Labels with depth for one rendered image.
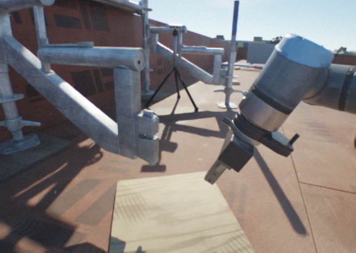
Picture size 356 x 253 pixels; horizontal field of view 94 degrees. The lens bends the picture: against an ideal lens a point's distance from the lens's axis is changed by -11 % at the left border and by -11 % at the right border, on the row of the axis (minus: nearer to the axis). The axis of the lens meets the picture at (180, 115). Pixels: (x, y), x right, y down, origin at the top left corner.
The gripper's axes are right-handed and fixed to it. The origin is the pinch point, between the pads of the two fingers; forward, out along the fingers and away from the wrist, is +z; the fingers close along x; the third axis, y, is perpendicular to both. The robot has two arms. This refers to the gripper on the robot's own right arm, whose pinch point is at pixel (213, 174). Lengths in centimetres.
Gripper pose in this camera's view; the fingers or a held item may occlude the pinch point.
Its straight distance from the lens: 47.0
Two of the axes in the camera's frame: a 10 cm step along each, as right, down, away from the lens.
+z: -4.2, 7.9, 4.5
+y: -8.3, -5.3, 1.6
